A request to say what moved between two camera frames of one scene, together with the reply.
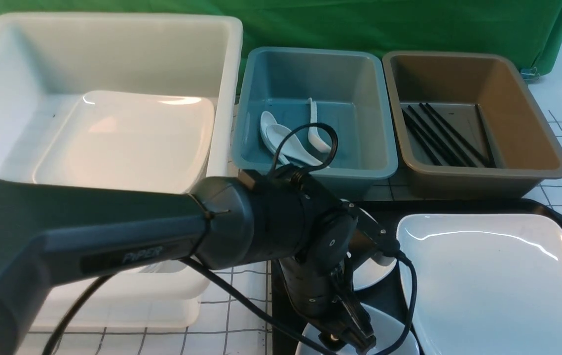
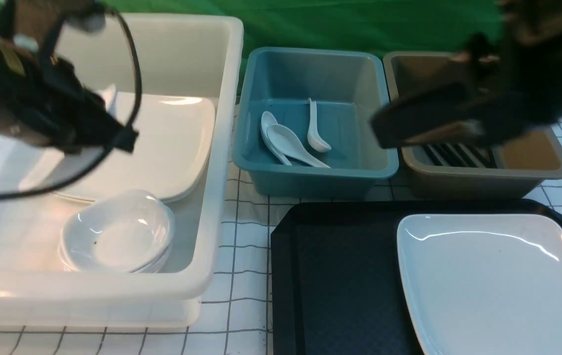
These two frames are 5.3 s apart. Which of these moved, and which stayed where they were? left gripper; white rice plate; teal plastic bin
Moved: left gripper
Stayed: white rice plate; teal plastic bin
